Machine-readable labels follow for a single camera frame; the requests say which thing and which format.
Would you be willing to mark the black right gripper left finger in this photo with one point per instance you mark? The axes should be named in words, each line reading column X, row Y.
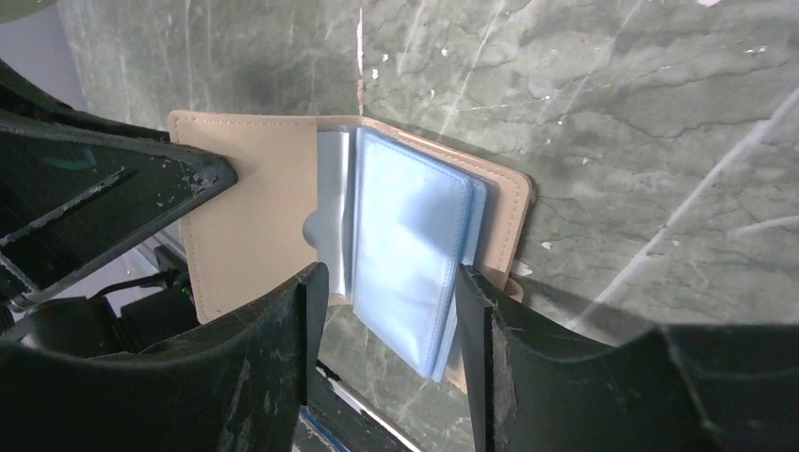
column 236, row 383

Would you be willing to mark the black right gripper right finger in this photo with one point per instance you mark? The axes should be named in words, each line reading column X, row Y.
column 534, row 385

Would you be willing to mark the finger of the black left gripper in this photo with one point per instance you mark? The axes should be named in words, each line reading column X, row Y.
column 21, row 97
column 76, row 196

